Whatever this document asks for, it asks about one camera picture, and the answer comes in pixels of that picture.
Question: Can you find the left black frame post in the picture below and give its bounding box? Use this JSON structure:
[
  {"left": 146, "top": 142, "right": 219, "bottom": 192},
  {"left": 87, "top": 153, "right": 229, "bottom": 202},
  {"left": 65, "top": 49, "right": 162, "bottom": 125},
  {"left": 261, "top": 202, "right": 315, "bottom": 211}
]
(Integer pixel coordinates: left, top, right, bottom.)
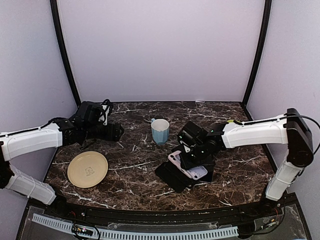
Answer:
[{"left": 49, "top": 0, "right": 81, "bottom": 107}]

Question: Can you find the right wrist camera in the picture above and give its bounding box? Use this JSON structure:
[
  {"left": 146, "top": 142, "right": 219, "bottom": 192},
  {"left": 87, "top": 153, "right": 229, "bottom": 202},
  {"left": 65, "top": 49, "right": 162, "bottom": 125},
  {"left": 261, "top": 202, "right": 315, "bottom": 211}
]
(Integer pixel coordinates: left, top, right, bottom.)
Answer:
[{"left": 177, "top": 121, "right": 208, "bottom": 147}]

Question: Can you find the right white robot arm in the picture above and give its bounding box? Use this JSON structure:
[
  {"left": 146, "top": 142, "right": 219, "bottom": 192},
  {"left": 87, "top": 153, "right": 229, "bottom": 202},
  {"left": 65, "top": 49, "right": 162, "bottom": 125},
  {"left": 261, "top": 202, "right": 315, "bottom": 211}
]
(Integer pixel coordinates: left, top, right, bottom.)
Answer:
[{"left": 177, "top": 108, "right": 318, "bottom": 217}]

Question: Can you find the beige round plate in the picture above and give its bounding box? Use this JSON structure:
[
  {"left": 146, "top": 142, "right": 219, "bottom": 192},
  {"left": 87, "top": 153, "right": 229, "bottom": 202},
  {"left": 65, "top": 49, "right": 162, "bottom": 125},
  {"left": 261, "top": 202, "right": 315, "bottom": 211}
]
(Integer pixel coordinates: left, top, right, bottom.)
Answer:
[{"left": 67, "top": 151, "right": 109, "bottom": 189}]

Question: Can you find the black front rail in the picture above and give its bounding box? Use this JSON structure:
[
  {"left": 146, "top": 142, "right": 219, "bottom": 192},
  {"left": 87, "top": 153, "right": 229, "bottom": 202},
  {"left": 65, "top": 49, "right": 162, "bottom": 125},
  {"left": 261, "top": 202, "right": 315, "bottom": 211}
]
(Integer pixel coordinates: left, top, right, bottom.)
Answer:
[{"left": 66, "top": 202, "right": 283, "bottom": 225}]

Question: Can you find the lime green bowl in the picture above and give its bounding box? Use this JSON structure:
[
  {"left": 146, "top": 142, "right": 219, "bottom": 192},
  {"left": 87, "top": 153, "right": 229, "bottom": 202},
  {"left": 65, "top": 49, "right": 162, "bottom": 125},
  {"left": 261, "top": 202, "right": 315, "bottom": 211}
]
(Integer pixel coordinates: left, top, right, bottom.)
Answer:
[{"left": 227, "top": 119, "right": 243, "bottom": 126}]

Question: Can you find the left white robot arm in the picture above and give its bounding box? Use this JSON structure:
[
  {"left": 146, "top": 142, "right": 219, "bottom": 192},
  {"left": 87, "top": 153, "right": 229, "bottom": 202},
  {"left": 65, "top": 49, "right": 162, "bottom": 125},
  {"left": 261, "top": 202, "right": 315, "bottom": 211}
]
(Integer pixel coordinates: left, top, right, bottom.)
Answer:
[{"left": 0, "top": 118, "right": 125, "bottom": 218}]

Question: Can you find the right black frame post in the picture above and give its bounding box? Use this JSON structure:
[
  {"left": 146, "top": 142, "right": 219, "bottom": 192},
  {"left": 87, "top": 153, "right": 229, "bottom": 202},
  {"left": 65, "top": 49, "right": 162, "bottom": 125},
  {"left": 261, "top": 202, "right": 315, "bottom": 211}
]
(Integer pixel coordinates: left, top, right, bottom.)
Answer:
[{"left": 241, "top": 0, "right": 272, "bottom": 108}]

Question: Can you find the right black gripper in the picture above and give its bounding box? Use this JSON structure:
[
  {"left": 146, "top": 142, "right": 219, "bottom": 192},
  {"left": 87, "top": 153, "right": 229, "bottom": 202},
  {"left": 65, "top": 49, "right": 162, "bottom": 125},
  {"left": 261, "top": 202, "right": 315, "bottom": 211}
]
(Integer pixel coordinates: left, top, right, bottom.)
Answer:
[{"left": 179, "top": 143, "right": 209, "bottom": 170}]

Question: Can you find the white slotted cable duct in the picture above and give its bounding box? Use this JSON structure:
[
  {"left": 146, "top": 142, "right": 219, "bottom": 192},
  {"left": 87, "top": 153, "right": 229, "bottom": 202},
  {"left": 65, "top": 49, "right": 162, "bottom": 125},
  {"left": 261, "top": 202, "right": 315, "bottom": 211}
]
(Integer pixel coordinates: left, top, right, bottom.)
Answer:
[{"left": 31, "top": 213, "right": 239, "bottom": 240}]

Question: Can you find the black frame post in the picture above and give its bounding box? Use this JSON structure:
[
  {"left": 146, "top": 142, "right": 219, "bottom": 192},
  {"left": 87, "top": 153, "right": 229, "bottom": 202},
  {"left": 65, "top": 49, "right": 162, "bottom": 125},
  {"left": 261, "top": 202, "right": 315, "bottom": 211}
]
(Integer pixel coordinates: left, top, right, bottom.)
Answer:
[
  {"left": 49, "top": 0, "right": 81, "bottom": 107},
  {"left": 241, "top": 0, "right": 272, "bottom": 108}
]

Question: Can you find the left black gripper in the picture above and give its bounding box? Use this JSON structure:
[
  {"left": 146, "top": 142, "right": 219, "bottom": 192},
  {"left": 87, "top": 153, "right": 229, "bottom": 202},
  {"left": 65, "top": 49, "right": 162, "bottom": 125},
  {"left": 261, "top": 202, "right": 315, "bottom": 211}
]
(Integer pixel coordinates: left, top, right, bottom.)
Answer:
[{"left": 83, "top": 122, "right": 124, "bottom": 142}]

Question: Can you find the black phone case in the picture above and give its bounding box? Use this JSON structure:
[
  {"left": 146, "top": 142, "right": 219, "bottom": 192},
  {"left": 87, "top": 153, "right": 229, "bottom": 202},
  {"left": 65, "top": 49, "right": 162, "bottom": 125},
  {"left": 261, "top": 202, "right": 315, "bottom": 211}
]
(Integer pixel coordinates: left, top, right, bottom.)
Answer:
[{"left": 154, "top": 161, "right": 196, "bottom": 193}]

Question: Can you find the black screen smartphone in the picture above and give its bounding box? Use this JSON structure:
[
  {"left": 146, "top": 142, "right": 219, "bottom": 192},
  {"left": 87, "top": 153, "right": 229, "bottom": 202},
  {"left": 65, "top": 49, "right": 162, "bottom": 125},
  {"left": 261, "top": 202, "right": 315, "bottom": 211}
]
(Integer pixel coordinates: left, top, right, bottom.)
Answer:
[{"left": 199, "top": 165, "right": 214, "bottom": 183}]

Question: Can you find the blue ceramic mug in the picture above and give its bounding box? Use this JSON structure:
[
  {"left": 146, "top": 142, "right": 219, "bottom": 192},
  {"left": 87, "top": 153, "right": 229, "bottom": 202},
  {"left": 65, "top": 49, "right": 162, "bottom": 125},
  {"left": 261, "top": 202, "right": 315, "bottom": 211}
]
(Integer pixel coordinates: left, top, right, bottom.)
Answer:
[{"left": 151, "top": 118, "right": 170, "bottom": 145}]

